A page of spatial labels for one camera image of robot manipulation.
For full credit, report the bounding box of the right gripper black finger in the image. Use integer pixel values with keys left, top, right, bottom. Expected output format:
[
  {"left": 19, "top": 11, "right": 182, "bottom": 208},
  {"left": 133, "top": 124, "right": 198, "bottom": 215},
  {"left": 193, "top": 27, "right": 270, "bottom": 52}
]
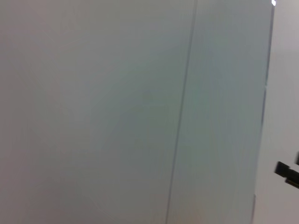
[{"left": 274, "top": 161, "right": 299, "bottom": 189}]

